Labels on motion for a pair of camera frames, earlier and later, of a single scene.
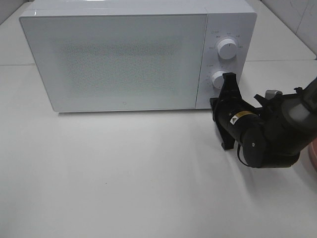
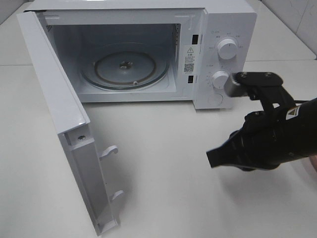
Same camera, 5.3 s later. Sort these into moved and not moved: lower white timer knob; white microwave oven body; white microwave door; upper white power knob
Moved: white microwave door
Not moved: white microwave oven body; upper white power knob; lower white timer knob
